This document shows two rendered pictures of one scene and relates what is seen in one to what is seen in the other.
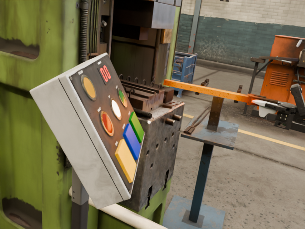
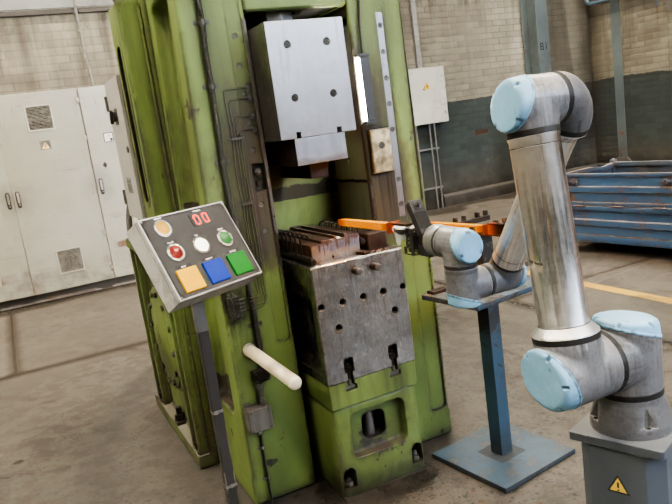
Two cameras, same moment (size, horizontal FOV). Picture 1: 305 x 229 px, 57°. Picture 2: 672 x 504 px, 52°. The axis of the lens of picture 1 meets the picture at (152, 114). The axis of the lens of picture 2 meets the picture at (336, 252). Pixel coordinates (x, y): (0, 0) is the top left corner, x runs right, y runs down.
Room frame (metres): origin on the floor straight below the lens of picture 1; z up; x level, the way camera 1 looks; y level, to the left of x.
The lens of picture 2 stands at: (-0.73, -1.55, 1.41)
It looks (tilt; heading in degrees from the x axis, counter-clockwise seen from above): 11 degrees down; 39
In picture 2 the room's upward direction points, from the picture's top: 8 degrees counter-clockwise
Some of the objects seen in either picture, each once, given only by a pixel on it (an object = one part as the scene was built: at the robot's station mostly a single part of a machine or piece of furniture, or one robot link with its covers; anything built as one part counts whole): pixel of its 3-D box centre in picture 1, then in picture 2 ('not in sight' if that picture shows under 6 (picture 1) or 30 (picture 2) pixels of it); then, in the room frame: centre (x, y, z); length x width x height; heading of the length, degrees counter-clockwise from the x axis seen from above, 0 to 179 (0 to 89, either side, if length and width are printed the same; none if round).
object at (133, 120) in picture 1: (135, 127); (239, 263); (0.75, 0.05, 1.01); 0.07 x 0.05 x 0.07; 179
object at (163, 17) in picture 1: (121, 11); (298, 150); (1.29, 0.19, 1.32); 0.42 x 0.20 x 0.10; 64
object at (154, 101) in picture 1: (115, 90); (312, 241); (1.29, 0.19, 0.96); 0.42 x 0.20 x 0.09; 64
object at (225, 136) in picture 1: (212, 130); (485, 289); (1.60, -0.38, 0.70); 0.40 x 0.30 x 0.02; 162
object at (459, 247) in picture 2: not in sight; (457, 245); (0.90, -0.66, 1.03); 0.12 x 0.09 x 0.10; 64
